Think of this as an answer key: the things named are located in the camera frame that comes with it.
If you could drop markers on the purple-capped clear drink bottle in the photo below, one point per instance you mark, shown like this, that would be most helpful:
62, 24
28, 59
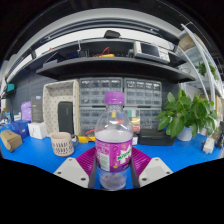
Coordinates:
113, 150

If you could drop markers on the beige perforated tray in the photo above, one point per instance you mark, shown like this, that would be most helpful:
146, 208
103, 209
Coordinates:
50, 106

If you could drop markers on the brown cardboard box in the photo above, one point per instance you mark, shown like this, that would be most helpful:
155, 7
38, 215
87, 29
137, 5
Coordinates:
10, 140

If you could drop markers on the black flat case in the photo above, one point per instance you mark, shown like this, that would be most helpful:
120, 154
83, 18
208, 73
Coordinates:
155, 137

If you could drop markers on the beige patterned mug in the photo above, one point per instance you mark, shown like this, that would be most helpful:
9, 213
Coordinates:
62, 144

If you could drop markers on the dark grey standing box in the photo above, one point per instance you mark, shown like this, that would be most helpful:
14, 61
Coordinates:
37, 108

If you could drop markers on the clear organiser box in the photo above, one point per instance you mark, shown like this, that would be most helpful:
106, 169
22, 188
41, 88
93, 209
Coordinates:
136, 121

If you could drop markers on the white power adapter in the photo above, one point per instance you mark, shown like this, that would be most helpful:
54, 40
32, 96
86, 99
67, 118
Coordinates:
208, 145

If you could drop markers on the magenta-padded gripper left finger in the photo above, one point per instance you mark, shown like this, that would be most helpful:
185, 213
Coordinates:
71, 171

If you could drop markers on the purple bag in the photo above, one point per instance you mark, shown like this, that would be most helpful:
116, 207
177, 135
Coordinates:
26, 111

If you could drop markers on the blue box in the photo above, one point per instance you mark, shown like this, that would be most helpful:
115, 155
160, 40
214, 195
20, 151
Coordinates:
19, 128

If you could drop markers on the green potted plant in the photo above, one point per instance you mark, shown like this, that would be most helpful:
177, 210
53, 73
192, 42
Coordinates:
181, 116

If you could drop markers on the black rectangular device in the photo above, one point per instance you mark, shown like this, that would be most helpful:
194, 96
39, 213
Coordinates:
65, 117

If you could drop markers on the black box with white label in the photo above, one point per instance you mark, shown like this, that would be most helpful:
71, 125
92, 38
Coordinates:
135, 140

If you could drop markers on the white metal rack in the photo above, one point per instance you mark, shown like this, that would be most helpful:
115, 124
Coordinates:
208, 76

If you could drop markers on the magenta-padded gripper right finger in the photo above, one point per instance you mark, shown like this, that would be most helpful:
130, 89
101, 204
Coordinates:
154, 170

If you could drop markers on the teal object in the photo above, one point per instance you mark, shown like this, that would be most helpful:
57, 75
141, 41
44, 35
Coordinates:
10, 87

